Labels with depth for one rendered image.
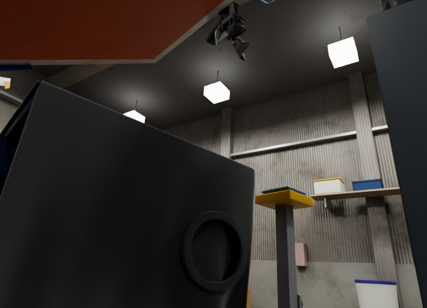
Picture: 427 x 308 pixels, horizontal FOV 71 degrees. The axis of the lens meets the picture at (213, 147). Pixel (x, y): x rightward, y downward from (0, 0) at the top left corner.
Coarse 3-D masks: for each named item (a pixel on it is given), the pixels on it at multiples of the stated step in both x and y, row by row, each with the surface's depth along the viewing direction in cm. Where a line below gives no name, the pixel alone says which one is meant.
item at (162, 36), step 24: (0, 24) 68; (24, 24) 71; (48, 24) 74; (72, 24) 78; (96, 24) 82; (120, 24) 86; (144, 24) 91; (168, 24) 96; (0, 48) 77; (24, 48) 81; (48, 48) 85; (72, 48) 90; (96, 48) 95; (120, 48) 101; (144, 48) 108
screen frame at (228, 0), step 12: (228, 0) 94; (216, 12) 100; (168, 48) 116; (0, 60) 83; (12, 60) 85; (24, 60) 87; (36, 60) 90; (48, 60) 92; (60, 60) 95; (72, 60) 98; (84, 60) 101; (96, 60) 104; (108, 60) 107; (120, 60) 111; (132, 60) 115; (144, 60) 120; (156, 60) 124
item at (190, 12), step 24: (0, 0) 61; (24, 0) 63; (48, 0) 66; (72, 0) 68; (96, 0) 71; (120, 0) 75; (144, 0) 78; (168, 0) 82; (192, 0) 87; (216, 0) 92; (192, 24) 102
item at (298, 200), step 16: (272, 192) 91; (288, 192) 86; (272, 208) 98; (288, 208) 91; (288, 224) 89; (288, 240) 87; (288, 256) 85; (288, 272) 83; (288, 288) 82; (288, 304) 80
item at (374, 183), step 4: (360, 180) 556; (364, 180) 553; (368, 180) 549; (372, 180) 545; (376, 180) 543; (380, 180) 539; (356, 184) 559; (360, 184) 555; (364, 184) 551; (368, 184) 548; (372, 184) 544; (376, 184) 540; (380, 184) 537; (356, 188) 556; (360, 188) 553; (364, 188) 549; (368, 188) 546; (372, 188) 542; (376, 188) 538; (380, 188) 535
